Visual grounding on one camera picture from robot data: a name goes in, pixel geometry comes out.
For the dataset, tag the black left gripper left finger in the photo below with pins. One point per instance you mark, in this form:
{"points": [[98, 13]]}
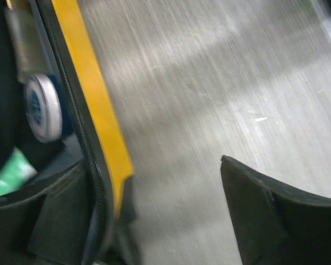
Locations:
{"points": [[49, 221]]}

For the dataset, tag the yellow cartoon hard-shell suitcase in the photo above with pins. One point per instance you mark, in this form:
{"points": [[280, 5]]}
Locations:
{"points": [[50, 38]]}

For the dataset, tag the white blue round tin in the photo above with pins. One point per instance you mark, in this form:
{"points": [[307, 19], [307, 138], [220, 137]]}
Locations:
{"points": [[46, 110]]}

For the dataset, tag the green tube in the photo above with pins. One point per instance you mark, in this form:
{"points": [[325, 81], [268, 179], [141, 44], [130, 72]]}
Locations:
{"points": [[16, 172]]}

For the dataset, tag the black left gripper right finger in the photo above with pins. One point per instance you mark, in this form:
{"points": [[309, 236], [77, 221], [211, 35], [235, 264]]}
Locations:
{"points": [[275, 223]]}

